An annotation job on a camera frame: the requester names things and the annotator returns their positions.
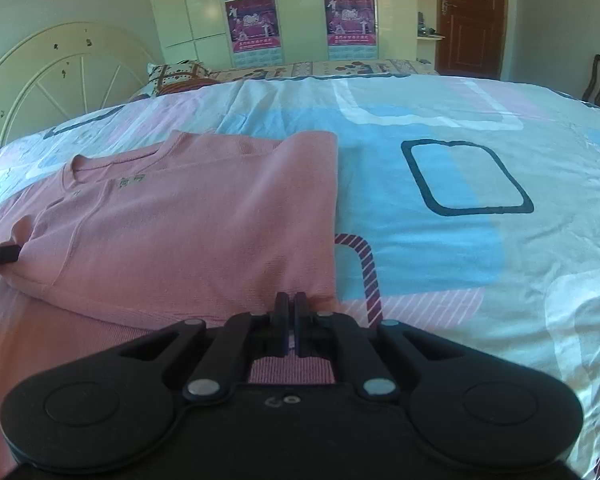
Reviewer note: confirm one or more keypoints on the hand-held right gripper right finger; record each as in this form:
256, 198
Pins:
299, 332

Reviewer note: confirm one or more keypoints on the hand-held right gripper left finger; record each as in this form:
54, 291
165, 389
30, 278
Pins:
283, 332

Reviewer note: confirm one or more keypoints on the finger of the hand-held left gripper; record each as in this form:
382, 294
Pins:
0, 253

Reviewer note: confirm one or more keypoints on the grey shelf clutter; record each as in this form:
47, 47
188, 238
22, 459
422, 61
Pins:
427, 27

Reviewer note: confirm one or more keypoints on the pink shirt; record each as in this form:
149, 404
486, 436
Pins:
180, 220

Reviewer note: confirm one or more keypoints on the brown wooden door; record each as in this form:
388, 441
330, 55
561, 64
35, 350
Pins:
470, 15

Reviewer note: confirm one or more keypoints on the purple calendar poster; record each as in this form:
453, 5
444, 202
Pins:
350, 22
251, 25

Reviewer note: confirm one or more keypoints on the patterned bed sheet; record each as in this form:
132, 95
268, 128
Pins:
455, 270

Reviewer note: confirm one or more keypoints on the patterned pillow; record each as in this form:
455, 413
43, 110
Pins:
180, 76

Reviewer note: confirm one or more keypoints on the cream wall shelf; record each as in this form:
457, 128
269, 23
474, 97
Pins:
429, 36

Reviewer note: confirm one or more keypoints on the cream round headboard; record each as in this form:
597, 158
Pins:
55, 75

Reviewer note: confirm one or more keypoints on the cream wardrobe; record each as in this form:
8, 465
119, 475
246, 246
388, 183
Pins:
295, 10

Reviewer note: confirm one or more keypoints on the floral bed mat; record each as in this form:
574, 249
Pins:
330, 67

